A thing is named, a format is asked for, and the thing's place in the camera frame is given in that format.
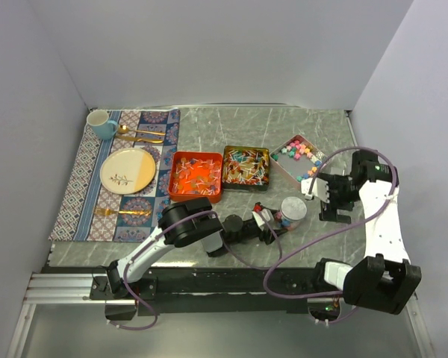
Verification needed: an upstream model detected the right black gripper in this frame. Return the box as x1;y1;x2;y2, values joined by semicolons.
317;172;361;224

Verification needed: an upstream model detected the clear round jar lid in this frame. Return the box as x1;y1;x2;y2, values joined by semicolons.
280;196;307;222

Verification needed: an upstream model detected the orange candy box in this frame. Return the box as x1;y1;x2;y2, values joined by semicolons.
168;151;223;204

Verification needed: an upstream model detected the clear glass jar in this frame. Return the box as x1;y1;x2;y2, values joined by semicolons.
274;211;306;231

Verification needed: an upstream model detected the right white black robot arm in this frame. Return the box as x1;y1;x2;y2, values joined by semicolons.
305;149;422;315

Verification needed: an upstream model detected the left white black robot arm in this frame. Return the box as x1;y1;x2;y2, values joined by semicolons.
106;198;289;300

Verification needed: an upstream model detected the pink tin of star candies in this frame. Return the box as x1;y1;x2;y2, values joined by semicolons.
270;134;326;191

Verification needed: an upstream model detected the dark tin of lollipops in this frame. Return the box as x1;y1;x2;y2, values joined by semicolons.
222;145;270;192

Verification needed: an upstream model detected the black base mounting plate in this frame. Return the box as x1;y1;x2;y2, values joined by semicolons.
89;266;356;322

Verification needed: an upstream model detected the cream ceramic plate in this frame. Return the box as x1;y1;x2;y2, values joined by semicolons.
99;148;156;195

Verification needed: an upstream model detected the patterned placemat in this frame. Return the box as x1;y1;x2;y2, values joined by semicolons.
49;108;181;242

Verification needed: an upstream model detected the gold fork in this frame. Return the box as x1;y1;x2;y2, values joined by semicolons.
93;207;152;216

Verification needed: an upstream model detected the gold knife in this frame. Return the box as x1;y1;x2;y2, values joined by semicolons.
114;135;164;144

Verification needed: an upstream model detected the gold spoon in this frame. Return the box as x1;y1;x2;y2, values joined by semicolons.
117;125;166;136

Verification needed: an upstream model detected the blue white mug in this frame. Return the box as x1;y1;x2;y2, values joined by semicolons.
86;110;119;140

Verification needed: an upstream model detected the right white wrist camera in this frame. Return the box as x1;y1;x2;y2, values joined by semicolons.
300;178;330;203

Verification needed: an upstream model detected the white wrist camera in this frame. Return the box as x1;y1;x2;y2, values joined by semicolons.
252;202;273;230
300;178;330;203

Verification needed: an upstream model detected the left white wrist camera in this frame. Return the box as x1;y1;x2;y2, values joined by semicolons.
252;202;273;230

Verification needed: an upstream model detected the aluminium rail frame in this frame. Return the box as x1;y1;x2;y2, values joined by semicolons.
8;273;435;357

